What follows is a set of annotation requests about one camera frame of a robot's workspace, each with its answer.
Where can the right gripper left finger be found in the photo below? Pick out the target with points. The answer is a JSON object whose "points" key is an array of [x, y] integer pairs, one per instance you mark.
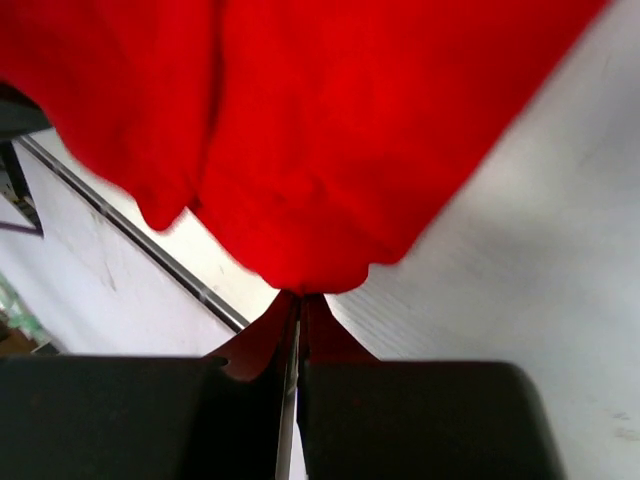
{"points": [[227, 415]]}

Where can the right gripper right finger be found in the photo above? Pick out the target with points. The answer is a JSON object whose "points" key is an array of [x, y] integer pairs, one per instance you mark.
{"points": [[364, 418]]}

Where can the red t shirt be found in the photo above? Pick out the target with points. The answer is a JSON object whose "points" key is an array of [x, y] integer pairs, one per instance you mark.
{"points": [[313, 139]]}

